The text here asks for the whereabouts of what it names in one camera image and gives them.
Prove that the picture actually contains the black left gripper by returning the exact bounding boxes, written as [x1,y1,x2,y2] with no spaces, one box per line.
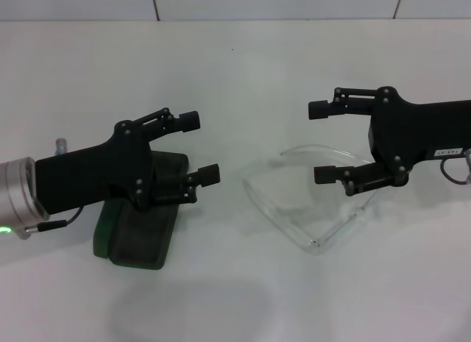
[35,107,222,221]

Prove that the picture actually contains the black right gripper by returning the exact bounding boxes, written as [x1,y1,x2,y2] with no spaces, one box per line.
[308,85,471,207]

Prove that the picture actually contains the clear plastic glasses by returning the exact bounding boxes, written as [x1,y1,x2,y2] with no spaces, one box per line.
[242,143,380,255]

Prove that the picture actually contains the green glasses case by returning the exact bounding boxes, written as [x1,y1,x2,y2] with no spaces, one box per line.
[93,150,191,271]

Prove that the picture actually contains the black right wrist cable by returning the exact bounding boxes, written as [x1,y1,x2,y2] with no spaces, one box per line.
[439,149,471,185]

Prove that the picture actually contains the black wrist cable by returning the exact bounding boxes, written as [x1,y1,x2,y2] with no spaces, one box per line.
[439,149,471,185]
[18,215,84,241]

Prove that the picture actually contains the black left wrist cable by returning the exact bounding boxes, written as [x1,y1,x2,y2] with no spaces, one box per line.
[18,215,84,241]

